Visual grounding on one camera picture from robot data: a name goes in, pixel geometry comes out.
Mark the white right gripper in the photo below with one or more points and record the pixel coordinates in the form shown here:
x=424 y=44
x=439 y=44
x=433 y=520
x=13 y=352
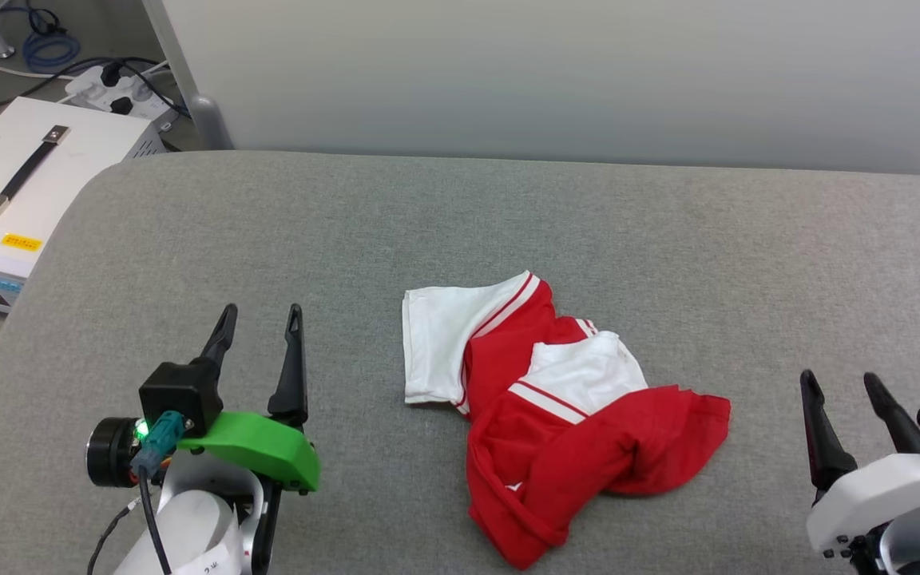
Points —
x=883 y=491

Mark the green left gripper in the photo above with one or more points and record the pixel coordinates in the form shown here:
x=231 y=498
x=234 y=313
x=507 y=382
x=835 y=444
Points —
x=264 y=447

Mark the red and white shirt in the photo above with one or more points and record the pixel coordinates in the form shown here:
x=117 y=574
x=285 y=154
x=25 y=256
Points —
x=556 y=447

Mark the white equipment box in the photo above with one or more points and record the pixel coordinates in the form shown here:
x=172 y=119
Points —
x=69 y=184

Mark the black power plug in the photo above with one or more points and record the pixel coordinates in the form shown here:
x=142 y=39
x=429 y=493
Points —
x=122 y=105
x=111 y=75

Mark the white power strip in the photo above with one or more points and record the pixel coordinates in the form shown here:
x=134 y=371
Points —
x=93 y=94

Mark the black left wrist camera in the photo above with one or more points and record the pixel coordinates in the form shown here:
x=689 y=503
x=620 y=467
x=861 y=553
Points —
x=180 y=391

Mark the grey partition frame post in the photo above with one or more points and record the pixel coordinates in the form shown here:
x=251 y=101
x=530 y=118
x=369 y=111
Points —
x=204 y=120

